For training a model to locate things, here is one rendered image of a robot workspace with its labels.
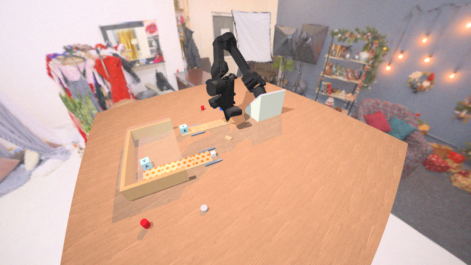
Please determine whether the white short cylinder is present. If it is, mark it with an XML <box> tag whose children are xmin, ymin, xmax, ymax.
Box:
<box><xmin>200</xmin><ymin>204</ymin><xmax>208</xmax><ymax>212</ymax></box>

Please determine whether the orange grid-patterned strip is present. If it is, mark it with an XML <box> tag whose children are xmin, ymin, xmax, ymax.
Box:
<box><xmin>182</xmin><ymin>118</ymin><xmax>235</xmax><ymax>137</ymax></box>

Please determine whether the orange polka-dot strip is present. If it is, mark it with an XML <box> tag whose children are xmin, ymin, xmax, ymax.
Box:
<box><xmin>183</xmin><ymin>151</ymin><xmax>213</xmax><ymax>171</ymax></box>

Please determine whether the pale blue cube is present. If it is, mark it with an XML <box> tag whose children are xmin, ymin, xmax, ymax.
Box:
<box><xmin>179</xmin><ymin>124</ymin><xmax>189</xmax><ymax>135</ymax></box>

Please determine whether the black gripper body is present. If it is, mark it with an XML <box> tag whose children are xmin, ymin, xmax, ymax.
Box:
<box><xmin>221</xmin><ymin>91</ymin><xmax>242</xmax><ymax>117</ymax></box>

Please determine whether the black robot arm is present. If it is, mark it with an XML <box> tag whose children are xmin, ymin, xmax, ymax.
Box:
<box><xmin>206</xmin><ymin>32</ymin><xmax>266</xmax><ymax>109</ymax></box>

